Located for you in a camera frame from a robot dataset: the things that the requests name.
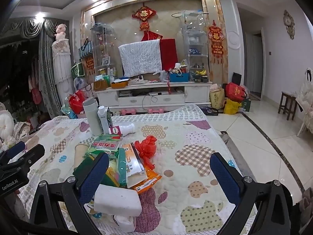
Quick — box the green red-label snack packet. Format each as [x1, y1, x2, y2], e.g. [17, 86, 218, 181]
[85, 141, 124, 159]

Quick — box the orange tray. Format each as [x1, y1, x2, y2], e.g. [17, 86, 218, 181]
[111, 80, 129, 89]

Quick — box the white foam block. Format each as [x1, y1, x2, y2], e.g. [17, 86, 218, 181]
[94, 183, 143, 217]

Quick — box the white crumpled tissue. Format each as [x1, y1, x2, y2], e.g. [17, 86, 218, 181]
[114, 215, 136, 233]

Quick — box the blue storage basket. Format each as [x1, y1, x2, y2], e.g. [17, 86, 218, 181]
[169, 72, 190, 83]

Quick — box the red fan-shaped decoration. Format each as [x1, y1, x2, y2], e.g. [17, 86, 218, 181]
[141, 31, 163, 42]

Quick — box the red shopping bag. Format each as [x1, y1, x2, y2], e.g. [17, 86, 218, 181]
[68, 90, 86, 114]

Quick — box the brown paper bag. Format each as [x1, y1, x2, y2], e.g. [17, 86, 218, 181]
[93, 80, 109, 91]

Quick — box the white plastic bottle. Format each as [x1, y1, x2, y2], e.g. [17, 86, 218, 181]
[109, 123, 136, 137]

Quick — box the clear plastic shelf tower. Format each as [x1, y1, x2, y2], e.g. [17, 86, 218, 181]
[181, 10, 209, 79]

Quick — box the beige gift bag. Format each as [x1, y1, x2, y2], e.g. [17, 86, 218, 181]
[210, 87, 225, 108]

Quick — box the striped tote bag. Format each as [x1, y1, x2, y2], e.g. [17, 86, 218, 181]
[78, 38, 94, 59]

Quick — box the grey hoop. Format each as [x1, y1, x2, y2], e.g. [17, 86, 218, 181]
[171, 11, 208, 21]

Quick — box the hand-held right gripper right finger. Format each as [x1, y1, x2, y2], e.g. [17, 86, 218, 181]
[210, 152, 294, 235]

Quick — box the ornate gold wall clock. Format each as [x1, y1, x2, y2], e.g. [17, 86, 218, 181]
[284, 10, 296, 40]

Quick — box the dark wooden stool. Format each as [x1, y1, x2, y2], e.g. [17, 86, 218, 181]
[278, 91, 299, 121]

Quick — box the red fabric bag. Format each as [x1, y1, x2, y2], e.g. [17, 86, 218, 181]
[225, 82, 247, 101]

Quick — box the white tube bottle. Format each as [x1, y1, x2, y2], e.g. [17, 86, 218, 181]
[97, 106, 114, 136]

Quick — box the yellow plastic bag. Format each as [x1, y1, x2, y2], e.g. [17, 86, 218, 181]
[224, 99, 241, 115]

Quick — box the red cloth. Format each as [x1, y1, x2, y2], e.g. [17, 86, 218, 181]
[160, 39, 178, 71]

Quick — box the glass display shelf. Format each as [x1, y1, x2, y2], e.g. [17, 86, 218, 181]
[90, 23, 116, 79]

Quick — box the white puffer jacket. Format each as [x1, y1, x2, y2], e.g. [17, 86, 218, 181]
[300, 69, 313, 103]

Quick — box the grey-green thermos bottle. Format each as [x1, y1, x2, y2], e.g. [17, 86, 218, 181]
[82, 97, 103, 136]

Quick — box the white TV cabinet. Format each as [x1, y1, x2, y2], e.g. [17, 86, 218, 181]
[94, 80, 213, 108]

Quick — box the translucent green wipes packet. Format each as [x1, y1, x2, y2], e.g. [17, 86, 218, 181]
[105, 147, 129, 189]

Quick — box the white plush cushion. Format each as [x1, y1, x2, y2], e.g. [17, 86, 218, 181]
[0, 103, 15, 140]

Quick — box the grey patterned curtain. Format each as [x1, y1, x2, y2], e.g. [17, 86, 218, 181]
[38, 21, 61, 118]

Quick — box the black handheld vacuum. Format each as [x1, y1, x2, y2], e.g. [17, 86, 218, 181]
[202, 107, 219, 116]

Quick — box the lace-covered standing air conditioner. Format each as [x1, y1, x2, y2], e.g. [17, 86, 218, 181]
[51, 39, 74, 96]

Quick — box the white quilted cloth cover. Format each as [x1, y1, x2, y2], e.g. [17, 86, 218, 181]
[118, 39, 163, 77]

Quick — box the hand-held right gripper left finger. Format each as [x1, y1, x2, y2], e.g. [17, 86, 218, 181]
[29, 152, 110, 235]

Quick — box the orange white box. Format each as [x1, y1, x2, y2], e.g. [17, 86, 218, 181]
[122, 142, 148, 189]

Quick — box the large red knot ornament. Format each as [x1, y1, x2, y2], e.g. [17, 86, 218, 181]
[132, 5, 157, 31]

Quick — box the orange foil packet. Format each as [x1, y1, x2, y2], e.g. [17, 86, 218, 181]
[130, 162, 162, 194]

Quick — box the green patterned bag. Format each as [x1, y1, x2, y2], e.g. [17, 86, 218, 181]
[71, 60, 85, 79]

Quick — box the patterned patchwork quilt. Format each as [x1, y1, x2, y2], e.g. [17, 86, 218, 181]
[15, 104, 260, 235]

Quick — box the pink plush toy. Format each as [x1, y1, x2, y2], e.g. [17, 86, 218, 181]
[55, 24, 67, 40]

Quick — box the white floral cushioned chair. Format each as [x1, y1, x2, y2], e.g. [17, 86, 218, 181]
[295, 97, 313, 137]

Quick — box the red gold hanging ornament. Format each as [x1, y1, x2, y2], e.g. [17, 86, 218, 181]
[208, 21, 225, 65]

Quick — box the red plastic bag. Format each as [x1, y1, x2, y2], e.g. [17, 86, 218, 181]
[134, 135, 158, 169]

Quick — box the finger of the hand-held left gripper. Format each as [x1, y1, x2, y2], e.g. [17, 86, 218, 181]
[0, 144, 46, 175]
[0, 141, 26, 162]

